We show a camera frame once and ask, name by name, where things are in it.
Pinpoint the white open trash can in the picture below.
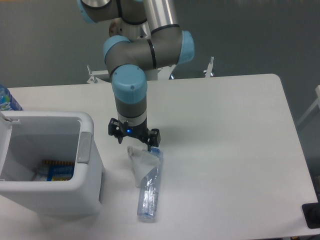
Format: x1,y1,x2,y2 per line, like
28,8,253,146
0,110,105,215

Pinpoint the white paper napkin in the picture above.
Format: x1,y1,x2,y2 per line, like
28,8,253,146
127,146,161,188

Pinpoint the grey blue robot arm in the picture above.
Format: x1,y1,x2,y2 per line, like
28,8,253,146
77,0,195,148

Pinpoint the clear wrapper in bin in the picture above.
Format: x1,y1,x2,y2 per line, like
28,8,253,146
32,165,50,182

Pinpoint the blue yellow snack wrapper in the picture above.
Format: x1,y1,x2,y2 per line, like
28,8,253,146
42,160,75,182

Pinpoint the black device at table edge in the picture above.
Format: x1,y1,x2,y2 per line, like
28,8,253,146
302,202,320,229

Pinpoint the right white base bracket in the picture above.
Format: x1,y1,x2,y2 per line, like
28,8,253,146
203,56,215,78

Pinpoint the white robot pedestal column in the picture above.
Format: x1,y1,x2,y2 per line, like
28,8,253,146
108,18,181,81

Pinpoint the clear empty plastic bottle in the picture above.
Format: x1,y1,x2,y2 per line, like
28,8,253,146
137,147,164,223

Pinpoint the white frame right edge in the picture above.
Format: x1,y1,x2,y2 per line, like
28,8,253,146
296,85,320,130

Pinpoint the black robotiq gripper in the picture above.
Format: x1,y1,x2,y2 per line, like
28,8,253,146
108,118,161,151

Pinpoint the blue labelled drink bottle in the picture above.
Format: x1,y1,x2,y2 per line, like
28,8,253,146
0,84,23,111

